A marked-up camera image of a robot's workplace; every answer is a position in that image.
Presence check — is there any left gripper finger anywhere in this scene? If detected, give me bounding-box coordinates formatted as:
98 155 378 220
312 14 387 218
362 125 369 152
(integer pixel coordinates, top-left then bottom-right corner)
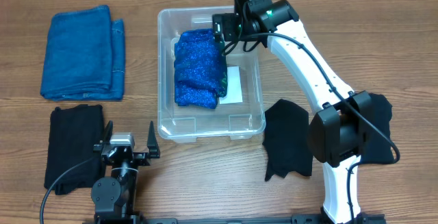
146 121 160 155
101 121 114 144

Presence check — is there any folded blue denim cloth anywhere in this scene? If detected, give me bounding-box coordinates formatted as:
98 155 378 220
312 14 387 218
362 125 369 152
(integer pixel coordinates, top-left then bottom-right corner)
40 5 126 101

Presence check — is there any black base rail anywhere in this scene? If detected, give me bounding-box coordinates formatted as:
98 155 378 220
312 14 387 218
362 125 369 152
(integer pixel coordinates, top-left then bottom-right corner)
81 213 387 224

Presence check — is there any blue sparkly cloth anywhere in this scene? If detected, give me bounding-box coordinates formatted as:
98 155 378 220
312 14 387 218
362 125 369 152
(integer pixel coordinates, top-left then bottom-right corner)
174 29 228 109

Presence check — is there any clear plastic container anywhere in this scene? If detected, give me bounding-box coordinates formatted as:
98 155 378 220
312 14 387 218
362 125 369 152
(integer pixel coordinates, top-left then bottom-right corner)
157 6 266 143

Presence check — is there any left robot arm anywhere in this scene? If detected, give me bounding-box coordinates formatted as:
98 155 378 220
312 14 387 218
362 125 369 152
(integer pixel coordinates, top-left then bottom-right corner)
91 121 160 223

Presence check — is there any white paper label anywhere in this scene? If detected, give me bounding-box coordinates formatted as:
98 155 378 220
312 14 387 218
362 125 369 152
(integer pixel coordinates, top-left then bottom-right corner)
219 66 243 105

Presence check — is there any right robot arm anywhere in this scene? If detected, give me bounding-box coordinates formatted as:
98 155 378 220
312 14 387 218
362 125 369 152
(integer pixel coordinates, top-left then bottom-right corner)
213 0 372 223

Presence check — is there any black cloth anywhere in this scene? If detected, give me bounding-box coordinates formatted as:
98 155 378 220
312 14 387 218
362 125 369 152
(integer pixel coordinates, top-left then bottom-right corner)
359 92 396 165
44 105 105 195
263 99 313 181

